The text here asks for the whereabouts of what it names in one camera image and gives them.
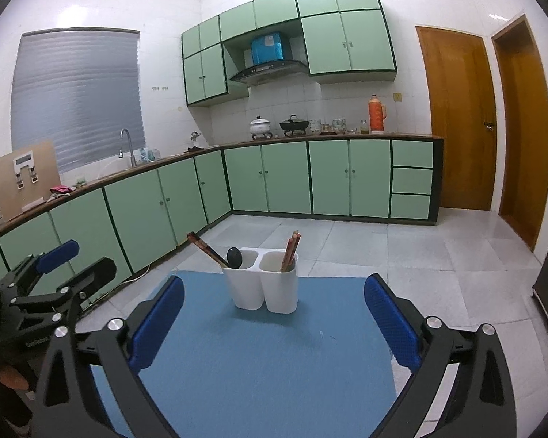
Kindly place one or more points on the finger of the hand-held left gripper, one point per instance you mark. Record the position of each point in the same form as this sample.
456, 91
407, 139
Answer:
96, 271
59, 253

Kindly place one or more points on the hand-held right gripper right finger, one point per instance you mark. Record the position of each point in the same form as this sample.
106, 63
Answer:
392, 324

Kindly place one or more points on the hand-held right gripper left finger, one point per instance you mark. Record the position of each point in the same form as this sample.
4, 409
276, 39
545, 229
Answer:
157, 324

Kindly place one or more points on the red-ended dark chopstick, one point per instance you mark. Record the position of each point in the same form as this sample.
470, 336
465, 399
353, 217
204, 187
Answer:
201, 245

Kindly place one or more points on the white double utensil holder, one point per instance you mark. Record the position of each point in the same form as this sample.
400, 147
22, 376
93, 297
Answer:
251, 287

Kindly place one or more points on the person's left hand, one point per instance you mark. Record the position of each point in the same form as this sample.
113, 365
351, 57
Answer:
11, 376

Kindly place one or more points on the red cloth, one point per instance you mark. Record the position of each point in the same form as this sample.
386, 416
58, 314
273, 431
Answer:
60, 190

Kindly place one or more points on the white scale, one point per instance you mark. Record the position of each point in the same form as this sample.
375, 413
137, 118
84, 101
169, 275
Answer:
23, 160

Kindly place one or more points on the black spoon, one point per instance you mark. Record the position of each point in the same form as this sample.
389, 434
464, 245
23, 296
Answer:
234, 258

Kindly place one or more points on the blue table mat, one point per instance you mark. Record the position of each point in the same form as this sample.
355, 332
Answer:
265, 351

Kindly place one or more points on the chrome faucet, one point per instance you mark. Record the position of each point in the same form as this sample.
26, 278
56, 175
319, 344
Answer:
131, 155

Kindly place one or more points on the clear plastic bottles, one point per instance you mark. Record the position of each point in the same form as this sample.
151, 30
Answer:
147, 155

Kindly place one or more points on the grey window blind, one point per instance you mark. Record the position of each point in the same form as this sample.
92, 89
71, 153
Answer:
73, 100

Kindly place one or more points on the green base cabinets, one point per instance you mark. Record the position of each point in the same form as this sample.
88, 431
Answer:
329, 178

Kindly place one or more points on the small kettle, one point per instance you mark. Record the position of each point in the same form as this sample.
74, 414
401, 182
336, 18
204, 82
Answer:
195, 141

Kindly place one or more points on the small glass jar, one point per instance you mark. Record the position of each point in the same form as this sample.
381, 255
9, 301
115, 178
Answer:
364, 127

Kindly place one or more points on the orange thermos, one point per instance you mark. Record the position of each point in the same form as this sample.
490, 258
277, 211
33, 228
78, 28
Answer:
376, 114

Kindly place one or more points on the wooden door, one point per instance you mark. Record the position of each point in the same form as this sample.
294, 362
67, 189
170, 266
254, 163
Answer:
456, 123
525, 146

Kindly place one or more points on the white cooking pot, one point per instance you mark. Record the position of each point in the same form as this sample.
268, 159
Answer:
260, 127

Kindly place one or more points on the black wok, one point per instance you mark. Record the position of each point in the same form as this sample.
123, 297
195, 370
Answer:
294, 124

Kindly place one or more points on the range hood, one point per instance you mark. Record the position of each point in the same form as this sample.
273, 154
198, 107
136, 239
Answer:
269, 72

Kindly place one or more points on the blue box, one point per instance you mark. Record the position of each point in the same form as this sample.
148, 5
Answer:
267, 48

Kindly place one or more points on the green wall cabinets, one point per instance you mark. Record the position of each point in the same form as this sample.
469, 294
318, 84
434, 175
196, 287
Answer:
365, 41

